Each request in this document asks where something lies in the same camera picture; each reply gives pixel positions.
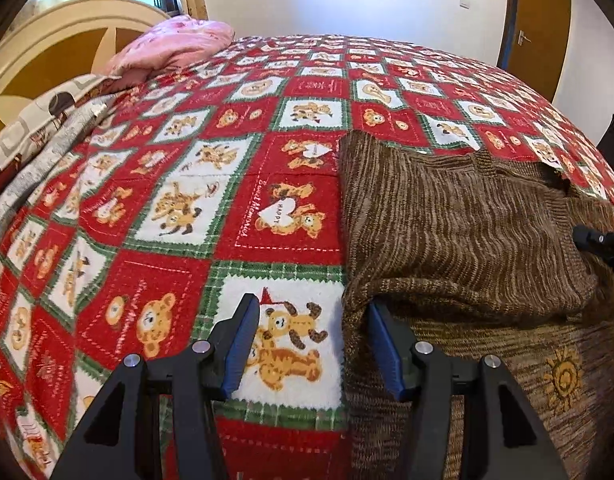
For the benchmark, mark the red bear printed blanket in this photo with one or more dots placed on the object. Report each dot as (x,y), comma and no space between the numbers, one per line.
(152,270)

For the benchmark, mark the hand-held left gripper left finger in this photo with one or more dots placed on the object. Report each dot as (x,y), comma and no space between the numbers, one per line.
(241,347)

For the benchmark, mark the cream wooden headboard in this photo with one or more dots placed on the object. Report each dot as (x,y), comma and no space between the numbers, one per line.
(37,45)

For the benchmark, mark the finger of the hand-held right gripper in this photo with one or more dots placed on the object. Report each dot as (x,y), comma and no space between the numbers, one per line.
(604,246)

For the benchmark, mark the pink pillow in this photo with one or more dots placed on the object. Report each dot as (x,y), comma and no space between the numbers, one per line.
(172,45)

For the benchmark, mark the brown wooden door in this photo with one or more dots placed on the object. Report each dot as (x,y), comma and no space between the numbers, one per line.
(542,25)

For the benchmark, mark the brown knitted sweater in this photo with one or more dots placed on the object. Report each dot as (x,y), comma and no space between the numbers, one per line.
(462,220)

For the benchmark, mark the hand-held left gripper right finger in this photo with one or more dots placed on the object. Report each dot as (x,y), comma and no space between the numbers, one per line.
(387,350)

